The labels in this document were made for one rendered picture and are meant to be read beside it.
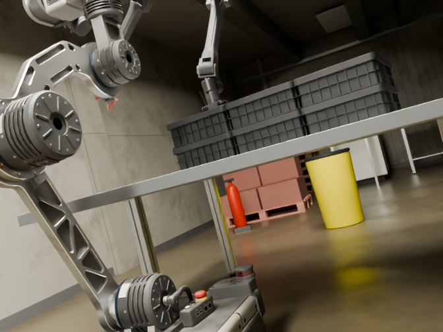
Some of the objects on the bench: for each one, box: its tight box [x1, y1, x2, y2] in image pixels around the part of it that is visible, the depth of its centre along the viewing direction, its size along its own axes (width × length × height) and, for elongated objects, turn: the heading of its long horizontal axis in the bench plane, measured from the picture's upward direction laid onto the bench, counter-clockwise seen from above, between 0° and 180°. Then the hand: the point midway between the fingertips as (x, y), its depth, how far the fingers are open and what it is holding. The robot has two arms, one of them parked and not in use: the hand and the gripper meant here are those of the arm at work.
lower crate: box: [301, 84, 401, 135], centre depth 170 cm, size 40×30×12 cm
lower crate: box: [173, 132, 240, 171], centre depth 200 cm, size 40×30×12 cm
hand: (220, 124), depth 187 cm, fingers open, 6 cm apart
